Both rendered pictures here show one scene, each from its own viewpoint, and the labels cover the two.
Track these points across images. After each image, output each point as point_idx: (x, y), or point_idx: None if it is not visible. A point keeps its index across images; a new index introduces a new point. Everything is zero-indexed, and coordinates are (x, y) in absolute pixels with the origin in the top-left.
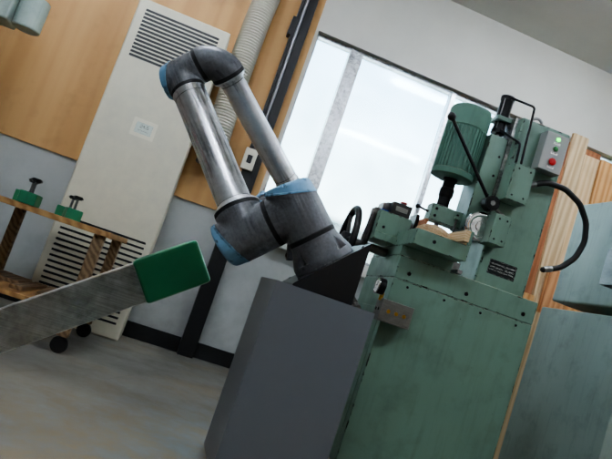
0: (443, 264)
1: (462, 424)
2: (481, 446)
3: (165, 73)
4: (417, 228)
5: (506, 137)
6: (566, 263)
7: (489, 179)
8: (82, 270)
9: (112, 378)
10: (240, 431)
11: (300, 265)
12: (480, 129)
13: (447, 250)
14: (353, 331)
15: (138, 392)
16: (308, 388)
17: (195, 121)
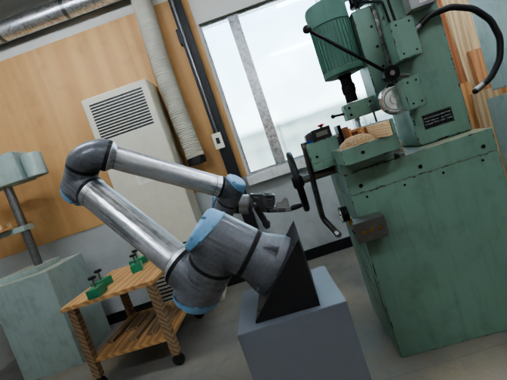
0: (384, 156)
1: (487, 268)
2: None
3: (63, 194)
4: (340, 151)
5: (367, 3)
6: (494, 70)
7: (376, 52)
8: (156, 311)
9: (219, 369)
10: None
11: (256, 288)
12: (339, 17)
13: (379, 151)
14: (337, 329)
15: (238, 374)
16: None
17: (104, 218)
